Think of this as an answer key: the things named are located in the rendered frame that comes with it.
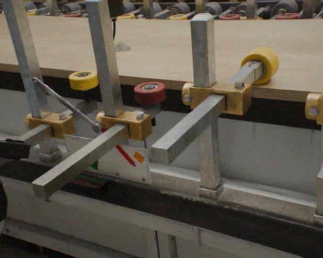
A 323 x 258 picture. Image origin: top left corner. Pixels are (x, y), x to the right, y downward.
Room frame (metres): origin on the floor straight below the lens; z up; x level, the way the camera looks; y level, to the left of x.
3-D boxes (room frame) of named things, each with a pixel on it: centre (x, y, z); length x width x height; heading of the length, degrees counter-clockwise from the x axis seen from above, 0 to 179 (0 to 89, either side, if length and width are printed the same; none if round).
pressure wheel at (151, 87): (1.06, 0.02, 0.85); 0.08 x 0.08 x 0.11
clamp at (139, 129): (0.98, 0.09, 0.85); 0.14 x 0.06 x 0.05; 58
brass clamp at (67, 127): (1.11, 0.30, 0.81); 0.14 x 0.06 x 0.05; 58
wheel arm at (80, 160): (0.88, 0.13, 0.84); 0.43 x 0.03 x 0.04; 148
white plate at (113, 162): (0.98, 0.15, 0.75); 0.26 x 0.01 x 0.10; 58
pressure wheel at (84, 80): (1.22, 0.21, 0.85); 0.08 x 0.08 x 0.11
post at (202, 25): (0.85, -0.10, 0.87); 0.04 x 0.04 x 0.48; 58
